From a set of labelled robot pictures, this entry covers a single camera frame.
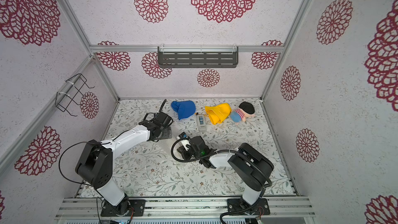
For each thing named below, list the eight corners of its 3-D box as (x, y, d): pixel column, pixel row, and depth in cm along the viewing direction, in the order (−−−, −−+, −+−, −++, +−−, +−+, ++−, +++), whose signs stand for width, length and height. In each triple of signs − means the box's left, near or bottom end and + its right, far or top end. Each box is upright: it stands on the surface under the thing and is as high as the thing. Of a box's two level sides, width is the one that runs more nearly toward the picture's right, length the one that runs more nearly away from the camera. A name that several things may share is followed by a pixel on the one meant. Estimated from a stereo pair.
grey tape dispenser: (196, 131, 104) (196, 128, 100) (196, 118, 111) (196, 114, 108) (206, 131, 104) (207, 128, 100) (206, 118, 111) (206, 114, 108)
